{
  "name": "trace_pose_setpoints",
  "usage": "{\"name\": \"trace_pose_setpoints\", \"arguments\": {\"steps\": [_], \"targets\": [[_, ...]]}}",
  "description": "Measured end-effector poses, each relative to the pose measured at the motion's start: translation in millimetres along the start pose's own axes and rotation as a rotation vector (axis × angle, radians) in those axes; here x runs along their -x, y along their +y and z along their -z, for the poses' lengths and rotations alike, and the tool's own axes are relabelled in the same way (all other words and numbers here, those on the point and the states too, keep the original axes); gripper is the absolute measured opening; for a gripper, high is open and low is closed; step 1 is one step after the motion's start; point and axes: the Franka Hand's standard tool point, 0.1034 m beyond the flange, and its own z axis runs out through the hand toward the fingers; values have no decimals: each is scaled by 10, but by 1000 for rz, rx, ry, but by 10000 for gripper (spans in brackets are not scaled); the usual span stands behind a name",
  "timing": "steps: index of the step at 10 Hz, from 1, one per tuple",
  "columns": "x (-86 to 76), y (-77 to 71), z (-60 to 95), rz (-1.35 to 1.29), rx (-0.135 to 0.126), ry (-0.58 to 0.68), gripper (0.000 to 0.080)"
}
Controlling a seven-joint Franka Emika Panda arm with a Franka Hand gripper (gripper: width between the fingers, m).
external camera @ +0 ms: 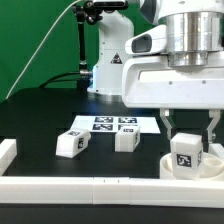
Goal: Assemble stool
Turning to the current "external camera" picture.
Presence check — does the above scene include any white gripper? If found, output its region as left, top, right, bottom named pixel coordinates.
left=122, top=25, right=224, bottom=152

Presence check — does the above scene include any white round stool seat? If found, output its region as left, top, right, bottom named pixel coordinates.
left=159, top=153, right=224, bottom=181

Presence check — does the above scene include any white paper with tags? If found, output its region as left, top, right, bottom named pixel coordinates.
left=71, top=115, right=160, bottom=134

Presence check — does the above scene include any white U-shaped fence frame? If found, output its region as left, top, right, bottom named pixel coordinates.
left=0, top=139, right=224, bottom=208

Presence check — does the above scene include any black cable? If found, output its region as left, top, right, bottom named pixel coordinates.
left=38, top=72, right=84, bottom=90

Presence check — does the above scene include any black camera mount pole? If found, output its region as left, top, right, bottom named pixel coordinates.
left=72, top=6, right=92, bottom=91

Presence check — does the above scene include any black camera on pole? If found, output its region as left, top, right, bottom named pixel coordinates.
left=84, top=0, right=128, bottom=10

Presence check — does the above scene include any white cable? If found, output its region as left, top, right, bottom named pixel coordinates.
left=5, top=0, right=84, bottom=101

